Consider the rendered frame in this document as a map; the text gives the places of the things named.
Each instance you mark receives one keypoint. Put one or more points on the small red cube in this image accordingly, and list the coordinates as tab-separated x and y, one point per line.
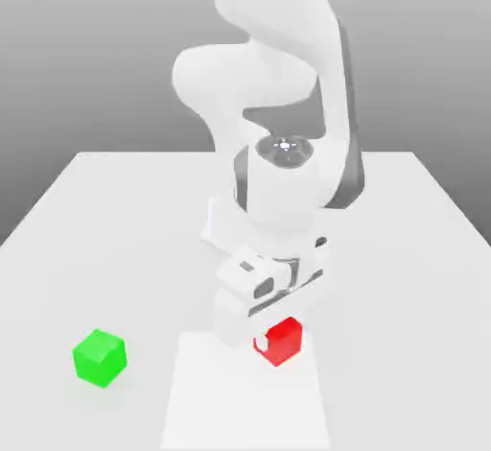
285	341

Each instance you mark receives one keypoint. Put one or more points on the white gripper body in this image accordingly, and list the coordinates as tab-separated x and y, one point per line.
295	297

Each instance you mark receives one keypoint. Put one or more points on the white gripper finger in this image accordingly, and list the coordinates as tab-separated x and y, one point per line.
261	342

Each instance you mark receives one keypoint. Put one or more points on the small green cube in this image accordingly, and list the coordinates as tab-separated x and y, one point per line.
99	359

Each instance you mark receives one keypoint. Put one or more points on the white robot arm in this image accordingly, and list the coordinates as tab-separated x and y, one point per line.
268	75

